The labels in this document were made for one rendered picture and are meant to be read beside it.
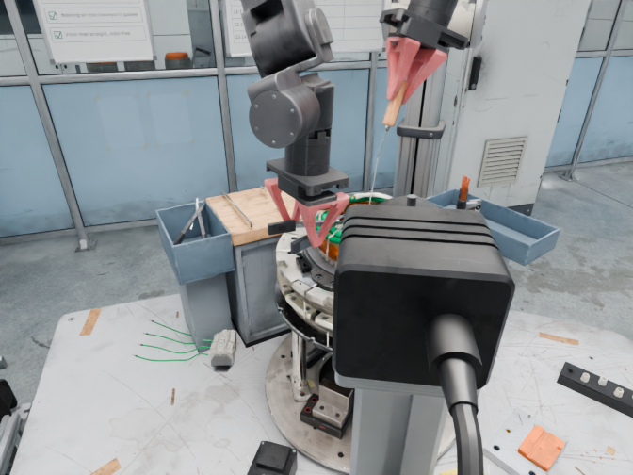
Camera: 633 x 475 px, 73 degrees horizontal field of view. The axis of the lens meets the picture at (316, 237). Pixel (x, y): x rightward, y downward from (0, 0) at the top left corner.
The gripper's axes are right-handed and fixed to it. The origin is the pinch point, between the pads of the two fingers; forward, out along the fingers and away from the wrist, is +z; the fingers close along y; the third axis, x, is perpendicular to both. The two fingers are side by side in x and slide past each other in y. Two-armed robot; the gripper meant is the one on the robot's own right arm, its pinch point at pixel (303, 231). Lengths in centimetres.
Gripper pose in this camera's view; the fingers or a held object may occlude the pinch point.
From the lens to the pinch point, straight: 59.0
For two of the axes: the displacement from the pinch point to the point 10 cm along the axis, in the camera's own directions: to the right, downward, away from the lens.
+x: 8.0, -2.5, 5.4
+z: -0.5, 8.8, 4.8
